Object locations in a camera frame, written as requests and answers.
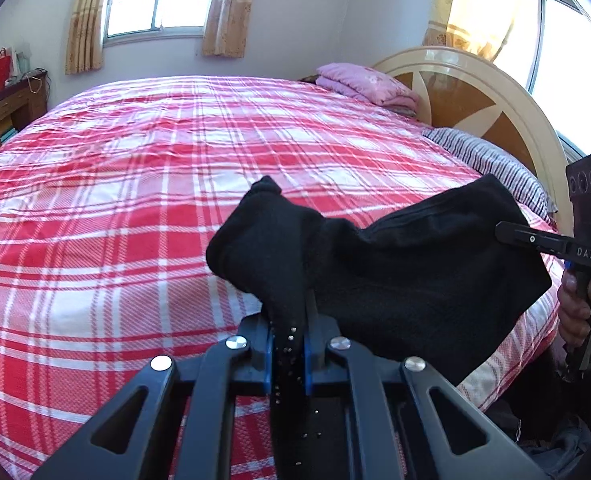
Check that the sheer yellow curtain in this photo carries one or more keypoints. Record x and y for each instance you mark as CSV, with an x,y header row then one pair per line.
x,y
475,5

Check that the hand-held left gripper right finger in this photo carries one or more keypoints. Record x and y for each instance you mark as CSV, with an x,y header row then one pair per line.
x,y
309,365

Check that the brown wooden desk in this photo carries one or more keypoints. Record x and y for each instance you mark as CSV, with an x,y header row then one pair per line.
x,y
10,110

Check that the large bright window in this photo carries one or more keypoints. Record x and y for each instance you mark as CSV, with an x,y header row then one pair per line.
x,y
570,60

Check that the yellow patterned curtain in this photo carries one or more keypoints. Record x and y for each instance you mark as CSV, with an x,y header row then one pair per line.
x,y
87,15
228,15

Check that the red plaid bed sheet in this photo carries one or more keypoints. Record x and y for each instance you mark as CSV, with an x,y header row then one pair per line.
x,y
125,185

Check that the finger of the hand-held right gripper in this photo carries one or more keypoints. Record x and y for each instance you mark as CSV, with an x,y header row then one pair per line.
x,y
530,237

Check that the cream wooden headboard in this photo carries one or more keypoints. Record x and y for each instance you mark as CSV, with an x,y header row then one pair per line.
x,y
480,95

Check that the pink folded blanket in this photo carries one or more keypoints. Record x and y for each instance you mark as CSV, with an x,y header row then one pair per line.
x,y
360,82

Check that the black pants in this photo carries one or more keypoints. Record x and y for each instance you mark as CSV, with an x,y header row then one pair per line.
x,y
400,270

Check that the dark blue cloth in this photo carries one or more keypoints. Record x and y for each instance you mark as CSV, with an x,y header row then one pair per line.
x,y
560,445

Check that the grey striped pillow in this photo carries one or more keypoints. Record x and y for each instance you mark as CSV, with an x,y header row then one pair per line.
x,y
495,165

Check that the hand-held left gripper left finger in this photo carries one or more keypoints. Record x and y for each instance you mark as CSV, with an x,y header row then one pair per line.
x,y
269,360

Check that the person's right hand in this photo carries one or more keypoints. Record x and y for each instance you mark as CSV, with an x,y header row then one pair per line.
x,y
568,315

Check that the pale blue gift bag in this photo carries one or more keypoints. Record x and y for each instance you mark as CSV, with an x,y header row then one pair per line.
x,y
23,64

